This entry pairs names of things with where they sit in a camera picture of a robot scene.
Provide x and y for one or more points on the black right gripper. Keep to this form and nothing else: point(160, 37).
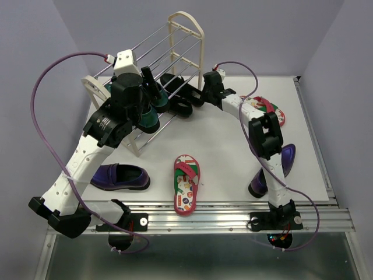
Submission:
point(205, 98)

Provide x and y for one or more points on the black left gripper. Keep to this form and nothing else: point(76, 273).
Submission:
point(152, 88)

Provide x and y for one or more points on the pink sandal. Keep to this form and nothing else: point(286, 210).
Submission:
point(266, 106)
point(186, 184)

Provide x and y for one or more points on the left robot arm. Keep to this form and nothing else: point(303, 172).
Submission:
point(62, 205)

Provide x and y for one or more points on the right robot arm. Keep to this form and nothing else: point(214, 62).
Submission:
point(265, 140)

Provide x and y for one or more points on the cream metal shoe rack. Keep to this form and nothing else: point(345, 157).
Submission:
point(166, 59)

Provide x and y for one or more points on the green loafer rear one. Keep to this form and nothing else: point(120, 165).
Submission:
point(160, 99)

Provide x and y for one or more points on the green loafer one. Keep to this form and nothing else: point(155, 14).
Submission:
point(160, 99)
point(149, 122)

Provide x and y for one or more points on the green loafer front one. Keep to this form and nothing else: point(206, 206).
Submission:
point(149, 122)

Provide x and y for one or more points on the purple loafer left one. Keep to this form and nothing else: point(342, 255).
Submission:
point(112, 177)

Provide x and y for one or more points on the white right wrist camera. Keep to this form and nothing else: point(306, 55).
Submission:
point(221, 72)

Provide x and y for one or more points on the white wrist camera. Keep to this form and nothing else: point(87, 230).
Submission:
point(221, 72)
point(125, 63)

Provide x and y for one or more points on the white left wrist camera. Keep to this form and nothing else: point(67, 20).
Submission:
point(125, 63)

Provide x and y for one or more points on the aluminium mounting rail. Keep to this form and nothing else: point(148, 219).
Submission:
point(226, 217)

